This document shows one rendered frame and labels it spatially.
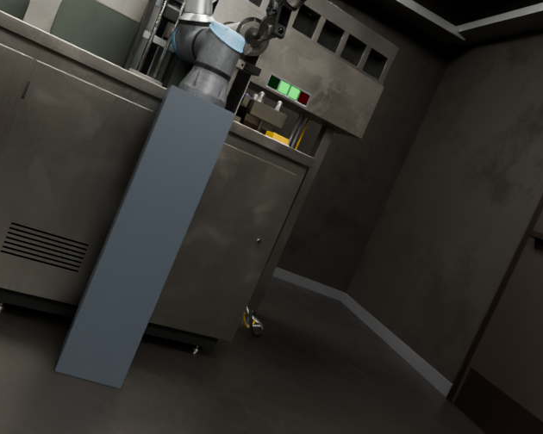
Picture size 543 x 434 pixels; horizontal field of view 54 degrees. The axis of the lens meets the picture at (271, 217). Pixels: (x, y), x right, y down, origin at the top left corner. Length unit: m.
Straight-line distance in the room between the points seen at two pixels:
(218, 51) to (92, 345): 0.94
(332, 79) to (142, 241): 1.53
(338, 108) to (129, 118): 1.30
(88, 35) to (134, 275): 1.15
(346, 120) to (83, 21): 1.34
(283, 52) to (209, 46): 1.06
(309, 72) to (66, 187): 1.38
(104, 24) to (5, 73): 0.73
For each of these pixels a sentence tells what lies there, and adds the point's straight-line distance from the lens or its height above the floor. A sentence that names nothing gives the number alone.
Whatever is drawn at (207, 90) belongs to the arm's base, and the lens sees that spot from 1.59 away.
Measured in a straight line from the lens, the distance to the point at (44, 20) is 2.12.
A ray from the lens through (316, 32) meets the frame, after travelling 2.74.
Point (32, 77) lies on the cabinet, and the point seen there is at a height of 0.76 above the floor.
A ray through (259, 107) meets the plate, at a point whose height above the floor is 1.01.
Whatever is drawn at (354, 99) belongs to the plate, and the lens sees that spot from 2.86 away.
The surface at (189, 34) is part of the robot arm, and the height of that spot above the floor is 1.07.
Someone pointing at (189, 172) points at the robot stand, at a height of 0.69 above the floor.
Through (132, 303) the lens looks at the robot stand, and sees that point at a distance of 1.64.
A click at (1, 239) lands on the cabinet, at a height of 0.26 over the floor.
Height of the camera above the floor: 0.79
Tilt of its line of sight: 4 degrees down
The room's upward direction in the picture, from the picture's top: 23 degrees clockwise
